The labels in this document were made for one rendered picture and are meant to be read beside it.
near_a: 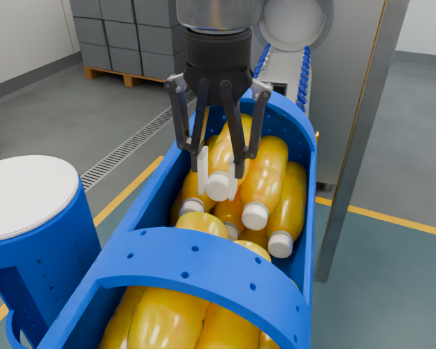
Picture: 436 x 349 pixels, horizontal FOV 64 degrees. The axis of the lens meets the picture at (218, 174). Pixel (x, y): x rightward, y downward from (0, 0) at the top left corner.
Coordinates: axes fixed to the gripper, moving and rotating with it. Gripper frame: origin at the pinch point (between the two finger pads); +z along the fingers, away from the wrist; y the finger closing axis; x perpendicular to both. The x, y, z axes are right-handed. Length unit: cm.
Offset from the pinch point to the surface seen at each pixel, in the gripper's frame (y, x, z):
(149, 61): 144, -287, 88
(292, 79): -5, -111, 27
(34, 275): 36.8, 5.2, 28.0
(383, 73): -35, -81, 11
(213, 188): 0.6, 0.3, 2.4
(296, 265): -13.3, 0.2, 15.8
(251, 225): -5.4, 0.2, 8.7
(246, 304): -7.9, 20.8, -1.6
